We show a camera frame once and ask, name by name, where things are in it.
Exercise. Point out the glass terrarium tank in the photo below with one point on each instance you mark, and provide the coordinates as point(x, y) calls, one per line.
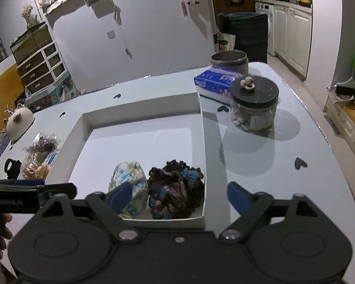
point(29, 43)

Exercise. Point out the white kitchen cabinets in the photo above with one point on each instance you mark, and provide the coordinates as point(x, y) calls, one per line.
point(293, 35)

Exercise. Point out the cartoon print tote bag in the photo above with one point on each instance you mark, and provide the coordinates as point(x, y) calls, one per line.
point(224, 43)

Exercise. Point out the light wooden side cabinet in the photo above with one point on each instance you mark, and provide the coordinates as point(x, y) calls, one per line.
point(347, 124)

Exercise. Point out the blue floral tissue box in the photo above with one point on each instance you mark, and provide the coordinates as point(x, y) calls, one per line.
point(216, 82)

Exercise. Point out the person's left hand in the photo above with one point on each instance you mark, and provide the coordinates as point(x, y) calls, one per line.
point(6, 234)

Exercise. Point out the small beige mushroom figurine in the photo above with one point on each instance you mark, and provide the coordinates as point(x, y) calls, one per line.
point(248, 83)

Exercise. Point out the blue and white patterned packet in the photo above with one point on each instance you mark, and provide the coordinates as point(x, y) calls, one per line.
point(129, 174)

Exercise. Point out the white drawer cabinet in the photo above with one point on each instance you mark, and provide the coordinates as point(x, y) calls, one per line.
point(40, 68)

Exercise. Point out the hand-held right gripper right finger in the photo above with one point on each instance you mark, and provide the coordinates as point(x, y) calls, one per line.
point(237, 197)

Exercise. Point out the grey round tin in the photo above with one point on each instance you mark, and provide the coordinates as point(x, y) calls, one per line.
point(229, 60)

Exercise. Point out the bagged dark bead accessory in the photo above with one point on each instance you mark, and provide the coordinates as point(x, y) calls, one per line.
point(44, 145)

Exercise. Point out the cream cat-shaped ceramic lamp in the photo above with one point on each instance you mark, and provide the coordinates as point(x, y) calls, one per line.
point(19, 121)

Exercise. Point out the pink hanging tag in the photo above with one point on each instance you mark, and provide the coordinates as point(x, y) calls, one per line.
point(184, 9)

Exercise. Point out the white washing machine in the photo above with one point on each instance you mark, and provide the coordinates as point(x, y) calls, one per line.
point(266, 26)

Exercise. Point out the small blue and white packet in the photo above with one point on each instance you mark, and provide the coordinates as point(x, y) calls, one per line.
point(51, 157)

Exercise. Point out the white cardboard box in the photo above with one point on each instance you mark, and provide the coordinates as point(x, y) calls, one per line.
point(142, 142)

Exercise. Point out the small silver figurine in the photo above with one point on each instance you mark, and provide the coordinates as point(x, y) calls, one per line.
point(9, 111)

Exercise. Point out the dark crocheted fabric piece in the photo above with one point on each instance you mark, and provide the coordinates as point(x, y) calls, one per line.
point(173, 188)

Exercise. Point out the colourful printed fabric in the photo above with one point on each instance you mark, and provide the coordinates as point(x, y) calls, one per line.
point(62, 90)

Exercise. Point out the glass jar with black lid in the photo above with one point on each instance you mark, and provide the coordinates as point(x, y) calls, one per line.
point(254, 106)

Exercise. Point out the white wall switch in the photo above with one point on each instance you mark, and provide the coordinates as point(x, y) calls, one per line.
point(111, 34)

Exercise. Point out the dried flower bunch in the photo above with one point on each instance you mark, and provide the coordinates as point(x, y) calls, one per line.
point(28, 14)

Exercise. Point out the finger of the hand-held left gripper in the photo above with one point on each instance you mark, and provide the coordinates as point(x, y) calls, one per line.
point(60, 190)
point(29, 182)

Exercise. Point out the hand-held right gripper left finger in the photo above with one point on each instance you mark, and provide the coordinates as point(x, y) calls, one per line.
point(121, 197)

